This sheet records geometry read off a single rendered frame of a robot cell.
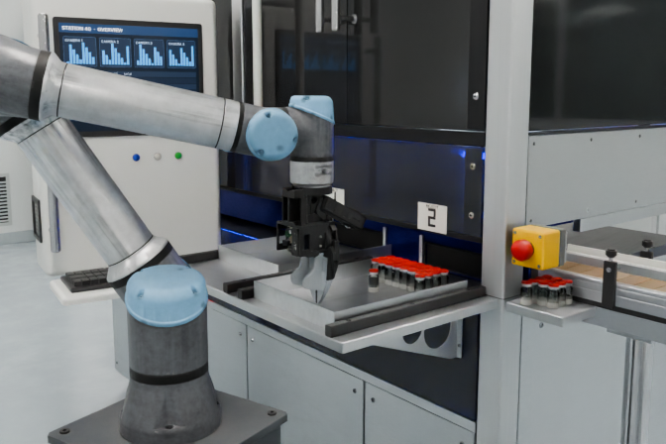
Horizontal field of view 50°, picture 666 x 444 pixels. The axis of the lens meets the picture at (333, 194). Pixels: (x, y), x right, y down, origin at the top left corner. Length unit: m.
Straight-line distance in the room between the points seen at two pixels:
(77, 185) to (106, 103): 0.19
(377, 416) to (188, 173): 0.85
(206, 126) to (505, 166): 0.63
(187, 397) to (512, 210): 0.72
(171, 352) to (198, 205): 1.09
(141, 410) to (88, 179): 0.36
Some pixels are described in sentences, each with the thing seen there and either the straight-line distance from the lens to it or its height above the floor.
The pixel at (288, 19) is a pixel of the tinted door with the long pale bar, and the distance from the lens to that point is 1.95.
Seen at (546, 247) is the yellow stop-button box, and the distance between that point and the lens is 1.38.
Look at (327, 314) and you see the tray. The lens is 1.25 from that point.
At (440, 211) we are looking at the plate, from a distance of 1.53.
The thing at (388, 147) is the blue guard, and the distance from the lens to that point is 1.63.
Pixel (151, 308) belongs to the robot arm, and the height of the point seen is 0.99.
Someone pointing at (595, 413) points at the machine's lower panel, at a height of 0.53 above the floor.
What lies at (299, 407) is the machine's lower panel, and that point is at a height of 0.41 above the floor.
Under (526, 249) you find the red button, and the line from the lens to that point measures 1.36.
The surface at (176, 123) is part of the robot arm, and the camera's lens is 1.02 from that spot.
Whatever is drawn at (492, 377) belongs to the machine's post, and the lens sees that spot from 1.53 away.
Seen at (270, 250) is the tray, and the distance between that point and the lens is 1.86.
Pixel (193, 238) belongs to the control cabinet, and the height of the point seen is 0.87.
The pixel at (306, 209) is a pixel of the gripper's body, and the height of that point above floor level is 1.09.
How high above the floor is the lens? 1.29
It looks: 8 degrees down
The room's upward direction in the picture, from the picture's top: straight up
